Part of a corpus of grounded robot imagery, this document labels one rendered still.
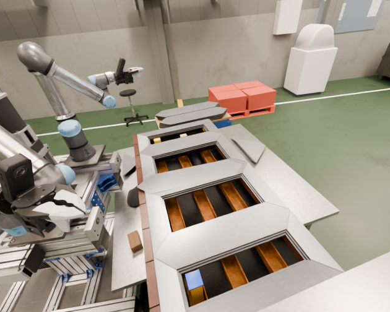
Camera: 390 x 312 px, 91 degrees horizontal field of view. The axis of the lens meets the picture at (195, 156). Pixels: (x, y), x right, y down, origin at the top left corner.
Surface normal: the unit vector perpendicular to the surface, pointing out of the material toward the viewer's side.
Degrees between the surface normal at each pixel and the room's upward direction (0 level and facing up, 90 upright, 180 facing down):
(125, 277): 0
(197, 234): 0
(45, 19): 90
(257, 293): 0
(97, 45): 90
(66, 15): 90
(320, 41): 90
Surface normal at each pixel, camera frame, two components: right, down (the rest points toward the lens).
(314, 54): 0.13, 0.59
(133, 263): -0.08, -0.80
